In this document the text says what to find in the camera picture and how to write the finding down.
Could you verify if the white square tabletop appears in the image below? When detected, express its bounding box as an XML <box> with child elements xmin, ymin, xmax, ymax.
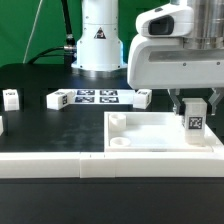
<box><xmin>104</xmin><ymin>112</ymin><xmax>224</xmax><ymax>153</ymax></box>

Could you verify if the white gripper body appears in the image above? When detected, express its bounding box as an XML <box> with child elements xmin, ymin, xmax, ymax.
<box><xmin>127</xmin><ymin>35</ymin><xmax>224</xmax><ymax>89</ymax></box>

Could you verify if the white obstacle fence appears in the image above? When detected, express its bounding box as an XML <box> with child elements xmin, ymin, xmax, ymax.
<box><xmin>0</xmin><ymin>152</ymin><xmax>224</xmax><ymax>179</ymax></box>

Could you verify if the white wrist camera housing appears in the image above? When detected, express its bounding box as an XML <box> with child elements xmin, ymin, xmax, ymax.
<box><xmin>136</xmin><ymin>4</ymin><xmax>193</xmax><ymax>37</ymax></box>

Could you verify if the black cable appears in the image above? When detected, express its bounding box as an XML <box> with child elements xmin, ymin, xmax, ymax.
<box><xmin>26</xmin><ymin>0</ymin><xmax>78</xmax><ymax>65</ymax></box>

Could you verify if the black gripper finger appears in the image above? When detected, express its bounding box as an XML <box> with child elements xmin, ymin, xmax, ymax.
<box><xmin>208</xmin><ymin>87</ymin><xmax>224</xmax><ymax>115</ymax></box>
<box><xmin>168</xmin><ymin>89</ymin><xmax>182</xmax><ymax>115</ymax></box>

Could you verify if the sheet of fiducial tags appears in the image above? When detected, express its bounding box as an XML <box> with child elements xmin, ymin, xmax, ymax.
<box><xmin>58</xmin><ymin>88</ymin><xmax>137</xmax><ymax>105</ymax></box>

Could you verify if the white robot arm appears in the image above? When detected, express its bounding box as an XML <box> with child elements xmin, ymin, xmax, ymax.
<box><xmin>72</xmin><ymin>0</ymin><xmax>224</xmax><ymax>113</ymax></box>

